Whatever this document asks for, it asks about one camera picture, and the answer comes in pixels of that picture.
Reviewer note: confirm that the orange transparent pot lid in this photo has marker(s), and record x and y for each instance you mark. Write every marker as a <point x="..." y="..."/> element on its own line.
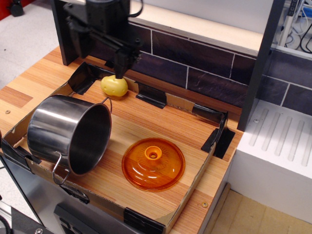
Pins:
<point x="153" y="164"/>

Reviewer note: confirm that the light wooden shelf ledge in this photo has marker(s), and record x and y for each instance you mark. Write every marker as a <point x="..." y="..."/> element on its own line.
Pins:
<point x="202" y="30"/>

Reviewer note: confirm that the yellow toy potato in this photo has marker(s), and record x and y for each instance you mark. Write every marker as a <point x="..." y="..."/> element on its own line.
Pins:
<point x="112" y="86"/>

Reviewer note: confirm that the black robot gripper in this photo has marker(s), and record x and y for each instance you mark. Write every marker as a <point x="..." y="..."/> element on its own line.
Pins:
<point x="108" y="22"/>

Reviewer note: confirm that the stainless steel pot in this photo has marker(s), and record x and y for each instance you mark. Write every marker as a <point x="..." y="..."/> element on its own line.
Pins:
<point x="70" y="132"/>

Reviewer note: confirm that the white ribbed drainboard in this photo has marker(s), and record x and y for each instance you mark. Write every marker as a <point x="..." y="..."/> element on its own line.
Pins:
<point x="280" y="136"/>

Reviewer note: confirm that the black object on floor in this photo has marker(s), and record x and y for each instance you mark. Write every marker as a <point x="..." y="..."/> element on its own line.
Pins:
<point x="15" y="8"/>

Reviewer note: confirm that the dark grey vertical post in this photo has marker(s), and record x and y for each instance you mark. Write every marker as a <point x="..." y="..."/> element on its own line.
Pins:
<point x="263" y="54"/>

